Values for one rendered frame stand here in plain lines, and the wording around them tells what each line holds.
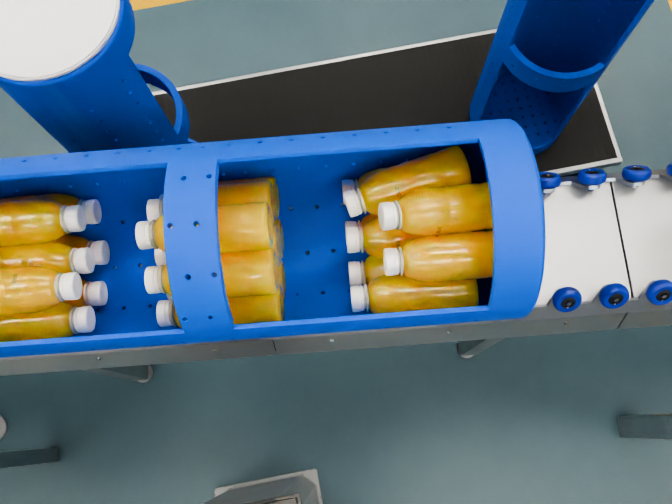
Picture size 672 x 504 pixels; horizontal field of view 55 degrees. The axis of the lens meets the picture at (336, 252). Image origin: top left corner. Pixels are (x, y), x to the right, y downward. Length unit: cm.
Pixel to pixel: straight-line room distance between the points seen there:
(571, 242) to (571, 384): 98
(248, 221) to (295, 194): 20
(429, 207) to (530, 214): 14
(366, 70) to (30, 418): 148
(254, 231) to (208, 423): 123
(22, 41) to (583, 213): 99
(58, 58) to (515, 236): 80
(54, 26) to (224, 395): 119
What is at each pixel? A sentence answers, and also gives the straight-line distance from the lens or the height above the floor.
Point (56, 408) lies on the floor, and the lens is 219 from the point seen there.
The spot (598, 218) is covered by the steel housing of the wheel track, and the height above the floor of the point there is 93.
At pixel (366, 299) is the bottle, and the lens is 94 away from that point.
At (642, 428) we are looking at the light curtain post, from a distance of 198.
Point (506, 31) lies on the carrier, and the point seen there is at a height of 64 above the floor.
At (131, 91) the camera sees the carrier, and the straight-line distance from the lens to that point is 134.
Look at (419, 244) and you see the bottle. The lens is 90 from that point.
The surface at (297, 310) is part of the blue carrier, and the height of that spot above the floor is 99.
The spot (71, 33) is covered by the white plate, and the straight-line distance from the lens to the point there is 125.
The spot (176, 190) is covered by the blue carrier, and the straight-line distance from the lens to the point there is 84.
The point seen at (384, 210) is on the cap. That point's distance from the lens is 88.
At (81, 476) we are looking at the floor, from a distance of 215.
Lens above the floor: 199
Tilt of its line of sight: 75 degrees down
